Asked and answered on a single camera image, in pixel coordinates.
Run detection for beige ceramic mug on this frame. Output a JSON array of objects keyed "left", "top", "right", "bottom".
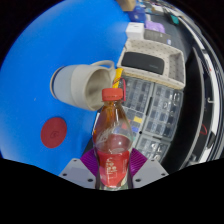
[{"left": 49, "top": 59, "right": 117, "bottom": 112}]

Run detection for yellow multimeter with red leads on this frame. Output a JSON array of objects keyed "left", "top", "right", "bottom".
[{"left": 112, "top": 67, "right": 128, "bottom": 101}]

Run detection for purple container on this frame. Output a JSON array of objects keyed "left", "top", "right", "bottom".
[{"left": 144, "top": 20, "right": 166, "bottom": 34}]

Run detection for clear bottle with red label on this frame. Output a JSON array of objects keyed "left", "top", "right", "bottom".
[{"left": 92, "top": 87, "right": 134, "bottom": 192}]

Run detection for flat round red coaster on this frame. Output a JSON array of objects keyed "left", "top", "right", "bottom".
[{"left": 40, "top": 116, "right": 68, "bottom": 149}]

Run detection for blue box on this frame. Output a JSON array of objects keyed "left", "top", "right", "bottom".
[{"left": 128, "top": 6, "right": 148, "bottom": 23}]

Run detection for clear organizer box, coloured parts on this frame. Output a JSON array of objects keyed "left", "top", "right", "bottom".
[{"left": 124, "top": 111, "right": 144, "bottom": 136}]

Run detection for black shelf unit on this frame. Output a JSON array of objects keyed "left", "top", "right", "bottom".
[{"left": 173, "top": 16, "right": 224, "bottom": 168}]

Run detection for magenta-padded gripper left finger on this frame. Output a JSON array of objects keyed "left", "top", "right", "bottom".
[{"left": 58, "top": 148, "right": 101, "bottom": 190}]

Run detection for dark grey flat box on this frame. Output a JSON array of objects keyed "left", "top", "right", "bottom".
[{"left": 143, "top": 29, "right": 172, "bottom": 46}]

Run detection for small cardboard box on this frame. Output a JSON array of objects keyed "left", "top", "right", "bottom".
[{"left": 116, "top": 0, "right": 137, "bottom": 11}]

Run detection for small white box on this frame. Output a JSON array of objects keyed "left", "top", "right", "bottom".
[{"left": 125, "top": 22, "right": 146, "bottom": 41}]

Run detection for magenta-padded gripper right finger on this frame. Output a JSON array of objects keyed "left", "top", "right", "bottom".
[{"left": 128, "top": 148, "right": 169, "bottom": 190}]

